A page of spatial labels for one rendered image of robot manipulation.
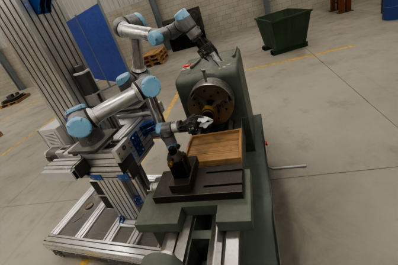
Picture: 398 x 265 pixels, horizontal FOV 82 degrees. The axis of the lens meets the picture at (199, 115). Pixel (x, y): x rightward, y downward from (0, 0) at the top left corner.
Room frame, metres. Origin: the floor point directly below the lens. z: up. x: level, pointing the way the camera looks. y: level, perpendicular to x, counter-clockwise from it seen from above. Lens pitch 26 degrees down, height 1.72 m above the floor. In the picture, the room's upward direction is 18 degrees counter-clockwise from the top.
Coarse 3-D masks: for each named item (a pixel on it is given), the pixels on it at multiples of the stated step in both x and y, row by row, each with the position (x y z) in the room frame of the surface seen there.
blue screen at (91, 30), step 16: (80, 16) 7.43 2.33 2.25; (96, 16) 6.50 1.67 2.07; (80, 32) 7.99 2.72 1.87; (96, 32) 6.90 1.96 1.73; (112, 32) 6.10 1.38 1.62; (80, 48) 8.69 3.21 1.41; (96, 48) 7.39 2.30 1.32; (112, 48) 6.42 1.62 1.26; (96, 64) 8.01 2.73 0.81; (112, 64) 6.85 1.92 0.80; (112, 80) 7.37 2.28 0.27
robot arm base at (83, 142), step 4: (96, 128) 1.26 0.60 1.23; (100, 128) 1.31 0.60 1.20; (92, 132) 1.23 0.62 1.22; (96, 132) 1.25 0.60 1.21; (100, 132) 1.26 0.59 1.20; (104, 132) 1.31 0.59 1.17; (88, 136) 1.22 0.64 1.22; (92, 136) 1.22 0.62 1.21; (96, 136) 1.23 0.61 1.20; (100, 136) 1.25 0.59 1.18; (104, 136) 1.27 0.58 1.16; (80, 140) 1.23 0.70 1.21; (84, 140) 1.21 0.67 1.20; (88, 140) 1.21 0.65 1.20; (92, 140) 1.21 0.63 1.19; (96, 140) 1.22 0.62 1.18; (100, 140) 1.23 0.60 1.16; (80, 144) 1.23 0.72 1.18; (84, 144) 1.21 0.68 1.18; (88, 144) 1.21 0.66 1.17; (92, 144) 1.21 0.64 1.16
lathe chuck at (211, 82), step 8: (208, 80) 1.46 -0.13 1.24; (216, 80) 1.45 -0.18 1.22; (200, 88) 1.42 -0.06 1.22; (208, 88) 1.40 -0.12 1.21; (216, 88) 1.38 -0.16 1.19; (224, 88) 1.38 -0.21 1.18; (208, 96) 1.40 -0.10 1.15; (216, 96) 1.39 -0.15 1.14; (224, 96) 1.37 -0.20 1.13; (232, 96) 1.39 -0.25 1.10; (192, 104) 1.44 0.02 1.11; (232, 104) 1.36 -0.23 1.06; (192, 112) 1.45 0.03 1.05; (200, 112) 1.43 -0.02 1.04; (216, 112) 1.40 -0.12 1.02; (224, 112) 1.38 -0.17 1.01; (216, 120) 1.40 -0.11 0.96; (224, 120) 1.38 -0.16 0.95
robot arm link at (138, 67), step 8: (128, 16) 1.63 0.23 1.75; (136, 16) 1.65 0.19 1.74; (136, 24) 1.62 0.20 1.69; (144, 24) 1.66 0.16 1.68; (136, 40) 1.67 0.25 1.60; (136, 48) 1.69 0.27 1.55; (136, 56) 1.71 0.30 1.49; (136, 64) 1.74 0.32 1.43; (144, 64) 1.79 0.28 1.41; (136, 72) 1.74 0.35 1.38; (144, 72) 1.76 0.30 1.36
